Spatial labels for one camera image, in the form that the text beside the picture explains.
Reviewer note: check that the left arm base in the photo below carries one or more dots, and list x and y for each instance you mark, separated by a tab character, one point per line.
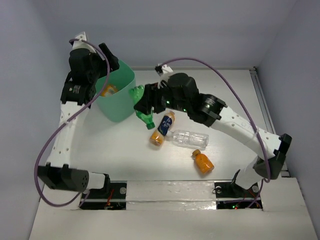
114	199

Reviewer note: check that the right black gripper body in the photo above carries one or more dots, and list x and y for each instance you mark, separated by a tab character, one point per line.
164	99

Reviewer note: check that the green plastic bin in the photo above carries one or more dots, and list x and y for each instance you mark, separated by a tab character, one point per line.
119	106

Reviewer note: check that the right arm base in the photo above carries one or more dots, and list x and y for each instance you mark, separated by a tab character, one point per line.
232	197

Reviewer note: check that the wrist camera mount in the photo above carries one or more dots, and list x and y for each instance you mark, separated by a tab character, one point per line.
164	71
78	41

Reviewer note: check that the short orange bottle yellow cap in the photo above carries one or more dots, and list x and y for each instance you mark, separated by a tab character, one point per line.
109	90

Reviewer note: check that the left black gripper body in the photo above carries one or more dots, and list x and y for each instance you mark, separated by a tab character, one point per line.
107	57

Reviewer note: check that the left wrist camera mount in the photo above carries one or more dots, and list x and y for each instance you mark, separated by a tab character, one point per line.
78	41

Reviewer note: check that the blue label yellow bottle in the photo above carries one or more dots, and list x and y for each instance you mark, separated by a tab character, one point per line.
158	136

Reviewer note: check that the large clear water bottle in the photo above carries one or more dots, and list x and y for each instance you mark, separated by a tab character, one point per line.
188	139

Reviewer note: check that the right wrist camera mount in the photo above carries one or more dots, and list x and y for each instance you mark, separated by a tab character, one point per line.
164	71

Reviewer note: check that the small orange juice bottle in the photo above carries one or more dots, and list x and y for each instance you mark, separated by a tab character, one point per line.
202	162

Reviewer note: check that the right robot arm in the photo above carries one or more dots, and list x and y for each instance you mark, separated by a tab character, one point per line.
179	92

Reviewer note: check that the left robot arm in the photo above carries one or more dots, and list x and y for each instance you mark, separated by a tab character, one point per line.
61	171

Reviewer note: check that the green plastic bottle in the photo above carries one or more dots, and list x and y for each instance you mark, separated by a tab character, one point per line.
142	104

